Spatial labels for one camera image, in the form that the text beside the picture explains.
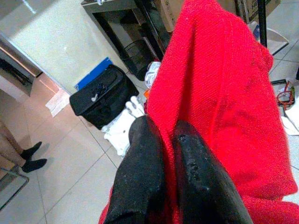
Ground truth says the white paper sheet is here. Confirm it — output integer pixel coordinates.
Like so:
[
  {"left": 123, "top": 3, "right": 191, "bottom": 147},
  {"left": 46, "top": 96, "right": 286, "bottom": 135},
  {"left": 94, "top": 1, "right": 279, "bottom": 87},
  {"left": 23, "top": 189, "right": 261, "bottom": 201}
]
[{"left": 45, "top": 89, "right": 71, "bottom": 118}]

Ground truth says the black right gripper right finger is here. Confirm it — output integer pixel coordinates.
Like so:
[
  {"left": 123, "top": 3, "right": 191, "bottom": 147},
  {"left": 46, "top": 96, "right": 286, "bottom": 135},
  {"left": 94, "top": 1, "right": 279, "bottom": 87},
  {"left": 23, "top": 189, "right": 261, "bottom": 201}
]
[{"left": 172, "top": 119, "right": 255, "bottom": 224}]

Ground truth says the large brown cardboard box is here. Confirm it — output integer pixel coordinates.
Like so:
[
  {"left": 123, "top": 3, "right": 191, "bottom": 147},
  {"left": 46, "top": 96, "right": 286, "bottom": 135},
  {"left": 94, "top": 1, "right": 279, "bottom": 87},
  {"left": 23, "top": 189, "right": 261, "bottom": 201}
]
[{"left": 160, "top": 0, "right": 185, "bottom": 32}]

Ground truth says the red cord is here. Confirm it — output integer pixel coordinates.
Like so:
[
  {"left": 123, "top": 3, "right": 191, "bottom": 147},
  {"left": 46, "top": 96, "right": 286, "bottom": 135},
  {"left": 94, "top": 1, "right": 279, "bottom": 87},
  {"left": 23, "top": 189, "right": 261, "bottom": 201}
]
[{"left": 276, "top": 81, "right": 295, "bottom": 111}]

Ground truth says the person in beige trousers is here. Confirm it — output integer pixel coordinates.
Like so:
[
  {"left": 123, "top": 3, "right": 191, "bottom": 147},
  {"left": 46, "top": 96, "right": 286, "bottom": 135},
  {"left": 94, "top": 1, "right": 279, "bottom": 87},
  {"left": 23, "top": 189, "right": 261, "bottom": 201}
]
[{"left": 0, "top": 120, "right": 48, "bottom": 174}]

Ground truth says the black shelf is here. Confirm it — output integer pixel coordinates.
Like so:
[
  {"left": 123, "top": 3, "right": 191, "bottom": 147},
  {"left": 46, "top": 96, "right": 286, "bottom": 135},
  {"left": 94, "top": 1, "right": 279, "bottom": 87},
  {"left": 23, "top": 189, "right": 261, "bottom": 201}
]
[{"left": 81, "top": 0, "right": 172, "bottom": 82}]

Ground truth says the white garment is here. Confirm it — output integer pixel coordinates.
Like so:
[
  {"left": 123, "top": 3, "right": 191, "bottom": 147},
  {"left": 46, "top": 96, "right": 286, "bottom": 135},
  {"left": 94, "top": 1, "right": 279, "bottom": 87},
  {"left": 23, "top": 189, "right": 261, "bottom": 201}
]
[{"left": 101, "top": 95, "right": 147, "bottom": 157}]

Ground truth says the black fabric case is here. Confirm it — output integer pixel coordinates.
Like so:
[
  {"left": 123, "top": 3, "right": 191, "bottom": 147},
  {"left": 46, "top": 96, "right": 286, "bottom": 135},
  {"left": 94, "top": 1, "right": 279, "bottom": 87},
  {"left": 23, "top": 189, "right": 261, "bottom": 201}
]
[{"left": 69, "top": 64, "right": 140, "bottom": 131}]

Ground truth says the blue board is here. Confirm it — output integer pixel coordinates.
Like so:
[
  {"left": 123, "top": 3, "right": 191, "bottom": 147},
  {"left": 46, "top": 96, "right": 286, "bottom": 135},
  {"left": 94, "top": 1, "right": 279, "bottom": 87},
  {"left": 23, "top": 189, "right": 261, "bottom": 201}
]
[{"left": 74, "top": 56, "right": 112, "bottom": 91}]

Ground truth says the red mesh jersey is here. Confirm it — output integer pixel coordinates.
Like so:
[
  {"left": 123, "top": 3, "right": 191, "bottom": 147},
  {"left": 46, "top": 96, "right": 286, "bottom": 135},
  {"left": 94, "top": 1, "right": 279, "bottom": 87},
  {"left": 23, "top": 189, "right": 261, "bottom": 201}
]
[{"left": 98, "top": 0, "right": 299, "bottom": 224}]

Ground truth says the small brown cardboard box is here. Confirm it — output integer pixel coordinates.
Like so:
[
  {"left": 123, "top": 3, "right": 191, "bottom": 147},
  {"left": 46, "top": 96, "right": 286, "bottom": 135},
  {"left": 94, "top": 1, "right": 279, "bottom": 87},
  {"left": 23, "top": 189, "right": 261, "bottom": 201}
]
[{"left": 235, "top": 0, "right": 281, "bottom": 24}]

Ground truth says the steel cabinet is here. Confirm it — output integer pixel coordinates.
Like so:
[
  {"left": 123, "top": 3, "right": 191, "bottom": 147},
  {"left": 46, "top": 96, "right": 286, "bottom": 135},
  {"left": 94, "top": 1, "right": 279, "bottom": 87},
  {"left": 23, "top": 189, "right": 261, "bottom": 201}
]
[{"left": 0, "top": 31, "right": 43, "bottom": 97}]

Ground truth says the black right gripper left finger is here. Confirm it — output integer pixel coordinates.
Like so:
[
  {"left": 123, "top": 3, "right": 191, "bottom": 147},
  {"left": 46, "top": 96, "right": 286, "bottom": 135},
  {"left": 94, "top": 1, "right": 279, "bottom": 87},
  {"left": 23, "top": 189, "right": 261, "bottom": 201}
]
[{"left": 103, "top": 115, "right": 169, "bottom": 224}]

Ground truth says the chrome rail clothes rack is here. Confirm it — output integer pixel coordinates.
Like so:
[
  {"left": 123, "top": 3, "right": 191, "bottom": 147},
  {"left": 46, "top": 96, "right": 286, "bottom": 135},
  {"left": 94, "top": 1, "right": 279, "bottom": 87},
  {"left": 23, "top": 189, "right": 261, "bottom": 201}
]
[{"left": 257, "top": 0, "right": 289, "bottom": 86}]

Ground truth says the white plastic bag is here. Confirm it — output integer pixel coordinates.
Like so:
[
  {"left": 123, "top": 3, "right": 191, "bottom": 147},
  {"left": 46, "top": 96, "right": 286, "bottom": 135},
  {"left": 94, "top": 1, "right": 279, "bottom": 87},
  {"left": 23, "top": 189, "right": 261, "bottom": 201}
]
[{"left": 144, "top": 61, "right": 162, "bottom": 89}]

